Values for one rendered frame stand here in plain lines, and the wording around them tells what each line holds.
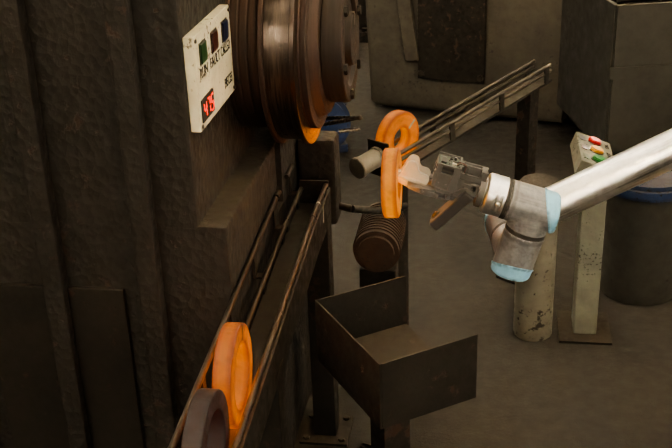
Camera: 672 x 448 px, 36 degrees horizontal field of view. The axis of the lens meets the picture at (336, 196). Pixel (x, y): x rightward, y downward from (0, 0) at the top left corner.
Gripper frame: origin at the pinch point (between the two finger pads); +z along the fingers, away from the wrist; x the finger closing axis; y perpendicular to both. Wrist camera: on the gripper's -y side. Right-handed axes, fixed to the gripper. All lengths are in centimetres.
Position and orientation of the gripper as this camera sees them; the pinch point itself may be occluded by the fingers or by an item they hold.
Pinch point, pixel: (392, 174)
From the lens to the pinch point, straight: 224.2
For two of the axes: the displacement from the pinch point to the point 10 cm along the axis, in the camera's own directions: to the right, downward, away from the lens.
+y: 2.4, -8.7, -4.3
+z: -9.6, -2.8, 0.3
